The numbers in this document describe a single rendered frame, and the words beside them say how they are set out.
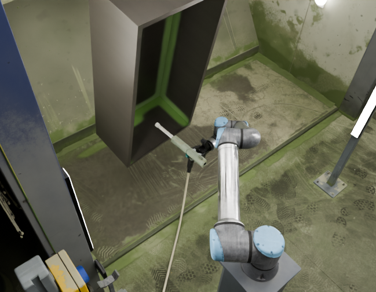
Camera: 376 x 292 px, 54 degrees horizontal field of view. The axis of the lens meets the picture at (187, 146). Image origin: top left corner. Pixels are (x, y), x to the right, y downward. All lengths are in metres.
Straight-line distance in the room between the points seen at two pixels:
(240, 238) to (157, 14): 1.07
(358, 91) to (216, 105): 1.30
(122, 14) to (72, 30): 1.61
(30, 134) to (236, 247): 1.02
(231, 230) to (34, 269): 1.07
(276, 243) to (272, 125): 1.89
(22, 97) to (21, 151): 0.21
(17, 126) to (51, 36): 2.02
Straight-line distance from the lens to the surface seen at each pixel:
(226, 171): 1.94
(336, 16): 3.62
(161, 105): 2.89
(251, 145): 2.10
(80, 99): 3.26
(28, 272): 0.94
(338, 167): 3.10
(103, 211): 2.88
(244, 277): 1.99
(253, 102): 3.72
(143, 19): 1.66
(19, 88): 1.18
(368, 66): 3.60
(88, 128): 3.31
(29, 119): 1.26
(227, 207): 1.86
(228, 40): 4.03
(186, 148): 2.52
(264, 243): 1.78
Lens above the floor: 2.46
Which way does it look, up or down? 48 degrees down
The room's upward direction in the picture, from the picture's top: 3 degrees clockwise
